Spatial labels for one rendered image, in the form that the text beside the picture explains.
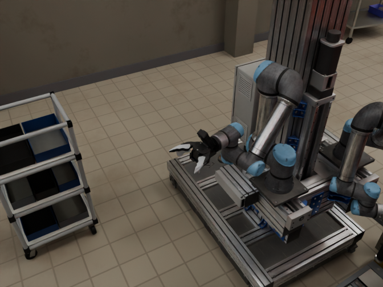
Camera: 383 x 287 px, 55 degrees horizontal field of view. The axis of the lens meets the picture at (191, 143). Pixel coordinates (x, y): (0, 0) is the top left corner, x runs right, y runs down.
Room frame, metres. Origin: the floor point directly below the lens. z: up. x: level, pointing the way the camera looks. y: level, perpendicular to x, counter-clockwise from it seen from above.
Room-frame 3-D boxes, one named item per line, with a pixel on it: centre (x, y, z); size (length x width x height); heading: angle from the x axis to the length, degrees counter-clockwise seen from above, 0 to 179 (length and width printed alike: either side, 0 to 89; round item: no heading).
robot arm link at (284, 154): (1.39, -0.45, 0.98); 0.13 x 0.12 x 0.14; 43
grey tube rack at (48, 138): (1.75, 0.99, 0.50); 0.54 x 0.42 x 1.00; 121
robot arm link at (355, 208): (1.21, -0.85, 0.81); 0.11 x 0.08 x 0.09; 76
